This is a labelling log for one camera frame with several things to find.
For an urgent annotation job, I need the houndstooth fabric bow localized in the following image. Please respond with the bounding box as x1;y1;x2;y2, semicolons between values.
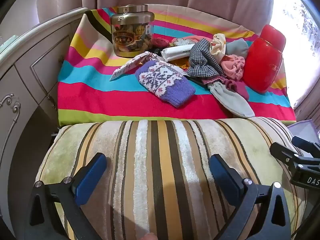
185;39;225;78

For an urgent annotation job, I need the purple patterned knitted sock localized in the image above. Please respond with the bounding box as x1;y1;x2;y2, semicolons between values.
135;60;196;108

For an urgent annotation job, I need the white ornate cabinet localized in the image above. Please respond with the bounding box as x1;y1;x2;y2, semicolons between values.
0;6;88;220

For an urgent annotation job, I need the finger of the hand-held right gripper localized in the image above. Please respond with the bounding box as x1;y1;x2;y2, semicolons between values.
292;136;320;155
270;142;320;171

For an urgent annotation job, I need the colourful striped tablecloth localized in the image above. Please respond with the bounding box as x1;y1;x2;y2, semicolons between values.
57;4;297;128

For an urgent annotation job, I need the pink cloud shaped item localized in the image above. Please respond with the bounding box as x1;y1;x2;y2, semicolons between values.
172;36;208;46

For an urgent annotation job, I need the magenta knitted sock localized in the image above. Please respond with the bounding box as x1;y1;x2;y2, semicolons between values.
224;78;250;102

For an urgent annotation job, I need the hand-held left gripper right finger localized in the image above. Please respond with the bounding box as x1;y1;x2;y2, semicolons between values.
209;154;292;240

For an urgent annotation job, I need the small red item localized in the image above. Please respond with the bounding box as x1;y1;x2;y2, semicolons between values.
152;37;168;47

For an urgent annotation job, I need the pale grey sock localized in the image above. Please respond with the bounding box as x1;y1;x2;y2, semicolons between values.
209;81;255;118

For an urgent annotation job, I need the pale purple box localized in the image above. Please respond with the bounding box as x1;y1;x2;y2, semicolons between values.
287;120;320;143

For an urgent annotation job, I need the clear jar with gold lid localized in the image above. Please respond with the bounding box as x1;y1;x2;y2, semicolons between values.
110;4;155;58

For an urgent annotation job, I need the white soft packet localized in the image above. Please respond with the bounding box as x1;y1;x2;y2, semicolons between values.
161;44;198;62

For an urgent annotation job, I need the floral patterned packet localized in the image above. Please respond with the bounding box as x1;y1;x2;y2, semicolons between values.
109;51;160;82

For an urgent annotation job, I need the glossy red jar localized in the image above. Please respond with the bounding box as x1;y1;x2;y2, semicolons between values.
241;24;287;94

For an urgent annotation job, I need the golden yellow item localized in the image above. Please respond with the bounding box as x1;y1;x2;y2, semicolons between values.
172;59;190;70

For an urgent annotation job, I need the striped plush cushion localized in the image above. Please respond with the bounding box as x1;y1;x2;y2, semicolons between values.
35;117;308;240

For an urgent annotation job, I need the pink knitted cloth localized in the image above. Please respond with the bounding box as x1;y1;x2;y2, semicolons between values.
220;55;245;82

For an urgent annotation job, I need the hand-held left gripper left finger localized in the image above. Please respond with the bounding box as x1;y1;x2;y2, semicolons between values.
24;152;107;240

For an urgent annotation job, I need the grey fuzzy sock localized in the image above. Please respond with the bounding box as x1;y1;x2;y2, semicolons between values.
225;38;249;57

